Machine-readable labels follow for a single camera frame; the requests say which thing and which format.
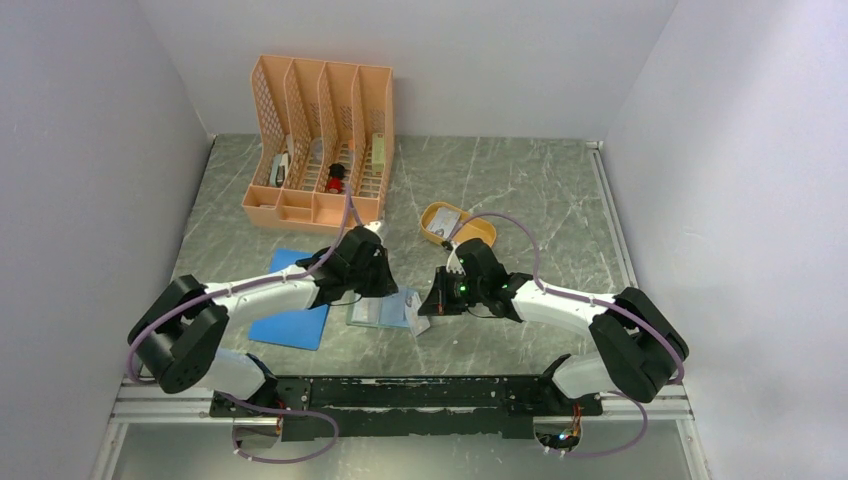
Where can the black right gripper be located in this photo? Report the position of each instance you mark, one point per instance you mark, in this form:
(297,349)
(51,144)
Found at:
(438,302)

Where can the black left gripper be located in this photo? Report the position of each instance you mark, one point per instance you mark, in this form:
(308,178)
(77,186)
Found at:
(385,284)

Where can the silver credit card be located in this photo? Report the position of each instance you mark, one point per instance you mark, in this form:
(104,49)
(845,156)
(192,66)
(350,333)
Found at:
(416,322)
(366,312)

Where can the yellow oval tray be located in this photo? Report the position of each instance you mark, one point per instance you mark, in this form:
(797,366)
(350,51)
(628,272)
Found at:
(466,229)

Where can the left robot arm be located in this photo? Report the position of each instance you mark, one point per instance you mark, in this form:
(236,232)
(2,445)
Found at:
(178,340)

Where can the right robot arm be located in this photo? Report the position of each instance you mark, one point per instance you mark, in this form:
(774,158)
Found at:
(636,350)

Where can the silver VIP card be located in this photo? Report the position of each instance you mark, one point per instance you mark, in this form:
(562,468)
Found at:
(443,222)

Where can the blue notebook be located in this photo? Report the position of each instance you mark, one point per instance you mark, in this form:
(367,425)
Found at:
(296,328)

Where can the red black small bottle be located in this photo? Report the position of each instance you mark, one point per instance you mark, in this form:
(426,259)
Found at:
(335,181)

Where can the white grey utility knife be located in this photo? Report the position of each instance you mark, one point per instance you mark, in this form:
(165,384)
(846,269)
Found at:
(279,169)

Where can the pale green eraser block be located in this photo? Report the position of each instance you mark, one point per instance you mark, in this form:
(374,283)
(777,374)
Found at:
(378,154)

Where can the orange plastic file organizer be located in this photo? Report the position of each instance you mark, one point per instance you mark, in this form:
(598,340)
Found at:
(321,112)

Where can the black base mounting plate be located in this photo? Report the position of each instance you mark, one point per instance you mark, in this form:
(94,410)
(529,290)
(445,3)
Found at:
(357,406)

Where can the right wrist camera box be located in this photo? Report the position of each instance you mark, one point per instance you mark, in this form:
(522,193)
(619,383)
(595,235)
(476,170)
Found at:
(453,264)

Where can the aluminium table edge rail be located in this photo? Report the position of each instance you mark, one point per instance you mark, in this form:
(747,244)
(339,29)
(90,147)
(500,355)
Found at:
(594,149)

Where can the aluminium front frame rail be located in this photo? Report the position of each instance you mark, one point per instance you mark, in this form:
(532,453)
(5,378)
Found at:
(146,404)

